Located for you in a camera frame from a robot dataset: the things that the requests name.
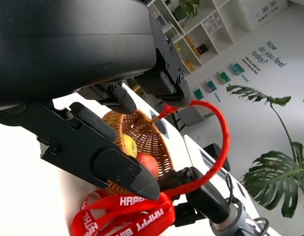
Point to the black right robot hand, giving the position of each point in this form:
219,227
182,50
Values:
211,201

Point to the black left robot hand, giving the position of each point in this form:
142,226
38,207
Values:
68,49

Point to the red apple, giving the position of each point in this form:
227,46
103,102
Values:
148,163

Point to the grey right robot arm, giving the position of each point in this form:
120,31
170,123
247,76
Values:
238,221

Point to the grey slotted desk inlay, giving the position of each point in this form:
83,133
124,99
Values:
206,159

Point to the black floor box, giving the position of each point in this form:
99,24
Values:
216,148

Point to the white desk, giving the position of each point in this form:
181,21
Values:
193,147

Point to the red printed ribbon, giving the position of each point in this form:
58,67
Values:
142,221

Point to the monstera plant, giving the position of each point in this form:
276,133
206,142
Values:
277,172

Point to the beige upholstered chair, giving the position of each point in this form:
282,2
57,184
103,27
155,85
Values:
191,116

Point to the green pear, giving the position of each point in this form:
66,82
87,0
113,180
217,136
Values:
131,146

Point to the small potted shelf plant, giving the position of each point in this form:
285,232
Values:
186,9

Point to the white cubby shelf unit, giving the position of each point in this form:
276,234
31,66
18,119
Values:
216,41

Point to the white wall socket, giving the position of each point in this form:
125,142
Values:
199,137

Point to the green wall card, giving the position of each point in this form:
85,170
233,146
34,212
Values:
222,77
198,94
209,85
236,68

